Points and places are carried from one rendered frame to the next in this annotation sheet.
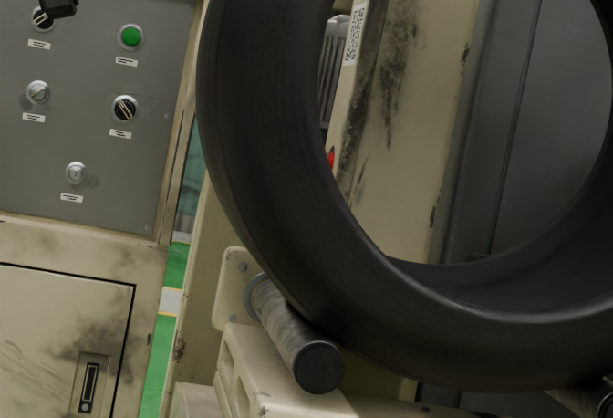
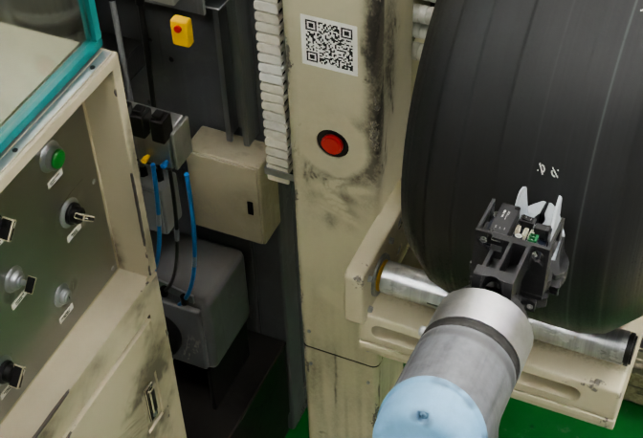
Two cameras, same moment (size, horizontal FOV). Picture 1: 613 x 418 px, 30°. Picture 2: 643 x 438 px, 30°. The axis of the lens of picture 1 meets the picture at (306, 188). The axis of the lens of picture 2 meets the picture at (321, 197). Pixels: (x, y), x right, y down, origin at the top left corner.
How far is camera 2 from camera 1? 156 cm
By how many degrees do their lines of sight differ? 63
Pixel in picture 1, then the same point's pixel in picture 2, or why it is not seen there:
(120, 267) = (139, 317)
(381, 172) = (391, 129)
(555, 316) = not seen: outside the picture
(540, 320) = not seen: outside the picture
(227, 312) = (366, 309)
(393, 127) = (393, 96)
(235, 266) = (366, 283)
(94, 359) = (146, 383)
